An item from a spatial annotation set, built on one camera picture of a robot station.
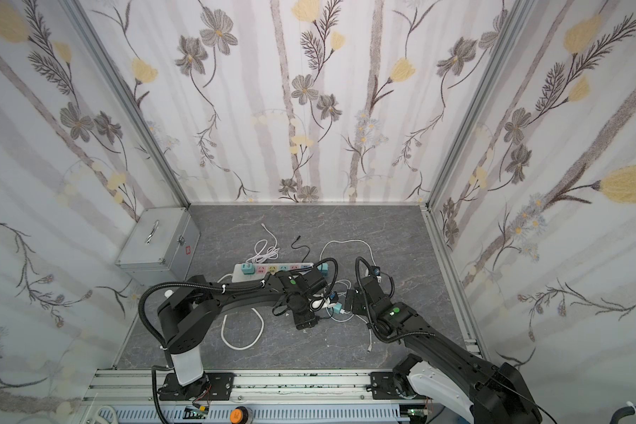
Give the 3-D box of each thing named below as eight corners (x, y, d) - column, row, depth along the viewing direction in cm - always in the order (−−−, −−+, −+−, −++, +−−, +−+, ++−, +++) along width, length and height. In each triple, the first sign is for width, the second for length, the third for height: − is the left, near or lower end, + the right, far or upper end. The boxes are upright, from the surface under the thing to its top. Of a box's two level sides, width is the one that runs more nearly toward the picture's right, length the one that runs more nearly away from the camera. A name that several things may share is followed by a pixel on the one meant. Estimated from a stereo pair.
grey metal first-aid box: (140, 286, 96) (112, 263, 84) (165, 234, 112) (145, 208, 99) (184, 286, 96) (163, 263, 84) (203, 234, 112) (188, 208, 99)
